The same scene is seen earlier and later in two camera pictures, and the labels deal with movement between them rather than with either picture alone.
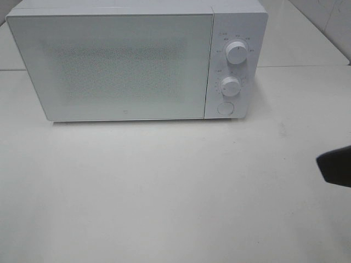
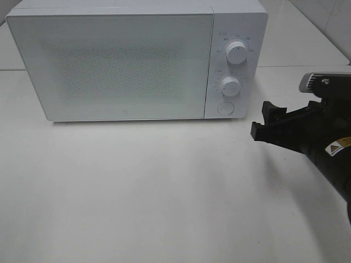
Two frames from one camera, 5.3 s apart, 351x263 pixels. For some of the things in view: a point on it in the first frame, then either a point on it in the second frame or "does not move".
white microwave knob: x=230 y=86 does not move
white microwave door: x=117 y=67 does not move
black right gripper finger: x=335 y=166 -> x=316 y=129
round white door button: x=225 y=108 does not move
